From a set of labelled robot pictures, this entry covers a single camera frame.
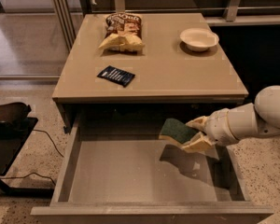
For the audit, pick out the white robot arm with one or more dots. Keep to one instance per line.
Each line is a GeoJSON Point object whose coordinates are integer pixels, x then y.
{"type": "Point", "coordinates": [260, 119]}

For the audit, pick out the brown chip bag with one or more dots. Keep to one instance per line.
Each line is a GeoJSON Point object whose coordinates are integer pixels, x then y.
{"type": "Point", "coordinates": [123, 32]}

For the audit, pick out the dark blue snack packet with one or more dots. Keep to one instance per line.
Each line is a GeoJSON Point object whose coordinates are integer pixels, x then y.
{"type": "Point", "coordinates": [117, 76]}

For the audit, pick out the black stand with tray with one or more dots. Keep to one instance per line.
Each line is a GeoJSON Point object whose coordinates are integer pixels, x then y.
{"type": "Point", "coordinates": [15, 128]}

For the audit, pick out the green and yellow sponge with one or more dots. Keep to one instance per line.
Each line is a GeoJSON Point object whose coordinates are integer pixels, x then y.
{"type": "Point", "coordinates": [176, 132]}

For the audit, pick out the white paper bowl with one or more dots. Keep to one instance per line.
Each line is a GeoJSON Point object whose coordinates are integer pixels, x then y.
{"type": "Point", "coordinates": [199, 39]}

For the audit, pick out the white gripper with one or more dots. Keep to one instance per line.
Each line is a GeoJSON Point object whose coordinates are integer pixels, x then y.
{"type": "Point", "coordinates": [216, 127]}

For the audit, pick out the metal support bracket right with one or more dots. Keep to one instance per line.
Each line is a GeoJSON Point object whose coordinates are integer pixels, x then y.
{"type": "Point", "coordinates": [231, 10]}

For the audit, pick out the open grey top drawer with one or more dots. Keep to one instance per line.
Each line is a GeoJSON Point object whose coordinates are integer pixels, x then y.
{"type": "Point", "coordinates": [118, 171]}

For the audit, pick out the grey drawer cabinet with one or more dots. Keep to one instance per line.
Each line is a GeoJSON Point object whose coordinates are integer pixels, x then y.
{"type": "Point", "coordinates": [165, 70]}

